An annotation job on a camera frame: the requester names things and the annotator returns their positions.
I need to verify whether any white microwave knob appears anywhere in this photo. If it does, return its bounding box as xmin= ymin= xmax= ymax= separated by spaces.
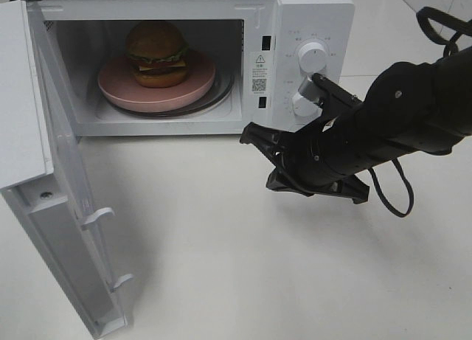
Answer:
xmin=296 ymin=38 xmax=328 ymax=74
xmin=291 ymin=92 xmax=322 ymax=118

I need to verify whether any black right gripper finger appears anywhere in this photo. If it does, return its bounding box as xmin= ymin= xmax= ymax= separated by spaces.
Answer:
xmin=239 ymin=122 xmax=295 ymax=159
xmin=265 ymin=168 xmax=369 ymax=204

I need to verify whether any white microwave door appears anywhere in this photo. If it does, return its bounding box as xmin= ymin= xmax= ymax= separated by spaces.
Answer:
xmin=1 ymin=0 xmax=129 ymax=339

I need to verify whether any toy burger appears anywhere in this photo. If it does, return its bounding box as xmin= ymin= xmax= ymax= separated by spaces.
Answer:
xmin=125 ymin=21 xmax=189 ymax=89

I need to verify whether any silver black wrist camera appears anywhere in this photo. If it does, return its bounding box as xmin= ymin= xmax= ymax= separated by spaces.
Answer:
xmin=298 ymin=77 xmax=326 ymax=107

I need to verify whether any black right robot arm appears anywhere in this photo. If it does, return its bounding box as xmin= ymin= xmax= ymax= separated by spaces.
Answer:
xmin=240 ymin=49 xmax=471 ymax=204

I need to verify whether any pink round plate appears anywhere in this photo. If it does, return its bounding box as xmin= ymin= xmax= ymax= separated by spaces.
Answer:
xmin=98 ymin=50 xmax=216 ymax=114

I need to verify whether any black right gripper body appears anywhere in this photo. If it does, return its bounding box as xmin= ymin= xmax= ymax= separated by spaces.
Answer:
xmin=277 ymin=80 xmax=361 ymax=186

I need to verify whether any glass microwave turntable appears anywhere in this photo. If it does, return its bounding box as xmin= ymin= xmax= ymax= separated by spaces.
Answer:
xmin=100 ymin=73 xmax=234 ymax=118

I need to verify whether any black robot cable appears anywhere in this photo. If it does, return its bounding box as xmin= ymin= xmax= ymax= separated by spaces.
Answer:
xmin=367 ymin=6 xmax=472 ymax=218

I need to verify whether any white microwave oven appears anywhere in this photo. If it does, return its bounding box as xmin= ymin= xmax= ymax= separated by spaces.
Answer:
xmin=9 ymin=0 xmax=354 ymax=136

